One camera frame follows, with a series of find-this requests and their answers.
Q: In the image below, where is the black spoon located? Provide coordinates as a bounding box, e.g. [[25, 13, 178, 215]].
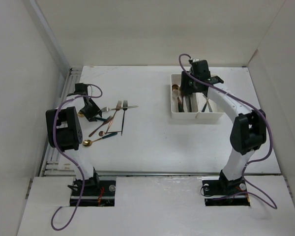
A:
[[186, 95, 192, 113]]

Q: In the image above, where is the green handled gold spoon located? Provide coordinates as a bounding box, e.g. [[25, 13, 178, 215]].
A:
[[82, 132, 118, 147]]

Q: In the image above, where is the green handled gold fork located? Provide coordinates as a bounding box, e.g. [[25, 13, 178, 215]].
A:
[[95, 116, 112, 122]]

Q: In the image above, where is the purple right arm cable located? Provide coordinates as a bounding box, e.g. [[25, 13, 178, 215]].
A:
[[178, 53, 278, 209]]

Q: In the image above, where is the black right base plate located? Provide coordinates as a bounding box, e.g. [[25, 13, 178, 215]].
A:
[[201, 177, 250, 207]]

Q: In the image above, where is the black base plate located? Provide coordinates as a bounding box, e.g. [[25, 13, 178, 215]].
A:
[[201, 177, 250, 207], [68, 178, 116, 207]]

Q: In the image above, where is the rose gold fork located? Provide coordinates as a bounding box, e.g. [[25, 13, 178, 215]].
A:
[[105, 101, 122, 134]]

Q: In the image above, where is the aluminium side rail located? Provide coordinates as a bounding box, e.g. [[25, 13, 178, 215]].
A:
[[38, 67, 82, 176]]

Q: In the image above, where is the aluminium front rail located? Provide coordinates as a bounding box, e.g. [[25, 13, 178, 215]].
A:
[[40, 171, 290, 178]]

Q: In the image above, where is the rose gold spoon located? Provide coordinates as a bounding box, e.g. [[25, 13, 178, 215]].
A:
[[172, 84, 180, 91]]

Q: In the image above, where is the white plastic spoon bin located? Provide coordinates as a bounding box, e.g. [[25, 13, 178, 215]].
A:
[[170, 74, 198, 120]]

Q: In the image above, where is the copper brown fork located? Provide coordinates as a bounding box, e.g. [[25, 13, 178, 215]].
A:
[[88, 116, 112, 137]]

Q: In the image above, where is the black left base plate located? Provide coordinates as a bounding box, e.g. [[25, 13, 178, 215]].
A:
[[68, 178, 116, 207]]

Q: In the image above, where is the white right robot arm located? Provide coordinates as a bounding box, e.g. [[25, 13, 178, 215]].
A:
[[180, 59, 266, 194]]

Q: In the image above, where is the black handled silver fork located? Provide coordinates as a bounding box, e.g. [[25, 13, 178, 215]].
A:
[[121, 100, 128, 135]]

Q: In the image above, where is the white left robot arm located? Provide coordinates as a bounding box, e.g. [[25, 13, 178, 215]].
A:
[[45, 83, 102, 195]]

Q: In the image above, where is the white plastic fork bin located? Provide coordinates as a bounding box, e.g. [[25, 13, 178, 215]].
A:
[[194, 82, 224, 121]]

